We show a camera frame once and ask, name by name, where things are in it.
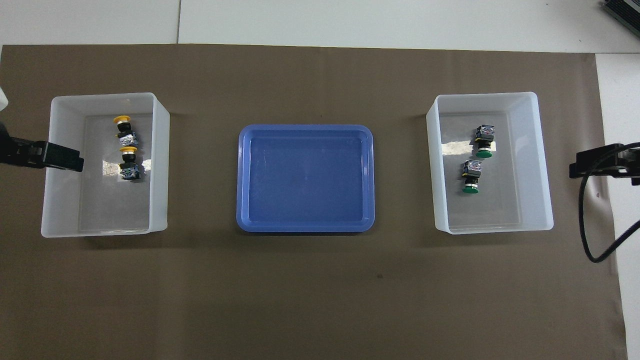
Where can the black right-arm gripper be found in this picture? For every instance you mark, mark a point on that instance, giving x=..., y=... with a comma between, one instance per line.
x=632, y=162

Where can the green push button switch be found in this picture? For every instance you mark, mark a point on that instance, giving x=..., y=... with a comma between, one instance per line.
x=484, y=140
x=471, y=175

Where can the dark ribbed device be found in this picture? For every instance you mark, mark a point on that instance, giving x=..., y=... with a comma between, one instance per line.
x=625, y=10

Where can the blue plastic tray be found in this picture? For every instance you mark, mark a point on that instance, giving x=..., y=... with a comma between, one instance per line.
x=305, y=215

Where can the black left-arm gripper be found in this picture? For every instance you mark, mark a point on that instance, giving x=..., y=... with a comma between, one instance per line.
x=7, y=152

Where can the brown paper table mat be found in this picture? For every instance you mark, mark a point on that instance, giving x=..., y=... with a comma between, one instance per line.
x=320, y=300

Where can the yellow push button switch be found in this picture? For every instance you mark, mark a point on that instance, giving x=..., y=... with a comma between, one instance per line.
x=129, y=165
x=126, y=135

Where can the translucent white plastic box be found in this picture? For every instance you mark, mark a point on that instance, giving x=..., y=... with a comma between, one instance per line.
x=65, y=210
x=535, y=200

